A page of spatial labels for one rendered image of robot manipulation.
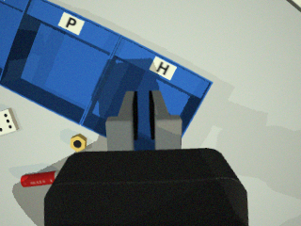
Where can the white domino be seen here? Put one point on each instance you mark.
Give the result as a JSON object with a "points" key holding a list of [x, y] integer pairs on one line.
{"points": [[7, 121]]}

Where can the blue rack of bins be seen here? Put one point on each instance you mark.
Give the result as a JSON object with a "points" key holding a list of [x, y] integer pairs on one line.
{"points": [[50, 67]]}

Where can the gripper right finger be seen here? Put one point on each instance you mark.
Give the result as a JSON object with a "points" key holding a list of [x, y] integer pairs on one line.
{"points": [[168, 128]]}

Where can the red aa battery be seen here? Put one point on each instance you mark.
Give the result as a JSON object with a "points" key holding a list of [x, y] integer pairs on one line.
{"points": [[39, 179]]}

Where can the yellow hex nut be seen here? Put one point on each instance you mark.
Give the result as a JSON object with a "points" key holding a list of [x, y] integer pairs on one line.
{"points": [[78, 142]]}

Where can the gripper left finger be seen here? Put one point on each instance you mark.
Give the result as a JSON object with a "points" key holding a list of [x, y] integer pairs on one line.
{"points": [[122, 130]]}

